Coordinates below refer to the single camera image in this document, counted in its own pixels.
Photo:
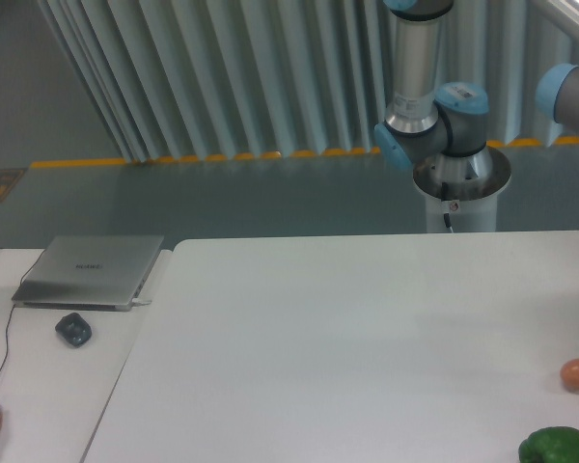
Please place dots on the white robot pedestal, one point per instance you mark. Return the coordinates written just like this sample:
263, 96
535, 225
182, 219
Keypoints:
461, 193

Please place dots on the white usb plug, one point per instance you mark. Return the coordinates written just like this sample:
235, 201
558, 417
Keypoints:
137, 302

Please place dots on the silver closed laptop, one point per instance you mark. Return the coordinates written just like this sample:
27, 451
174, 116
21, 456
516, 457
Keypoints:
90, 272

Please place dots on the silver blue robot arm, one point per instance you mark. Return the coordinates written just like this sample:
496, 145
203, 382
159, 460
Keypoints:
440, 134

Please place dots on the green bell pepper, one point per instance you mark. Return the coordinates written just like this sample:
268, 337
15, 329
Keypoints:
550, 444

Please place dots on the white folding partition screen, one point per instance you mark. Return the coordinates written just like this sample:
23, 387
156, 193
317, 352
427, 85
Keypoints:
200, 79

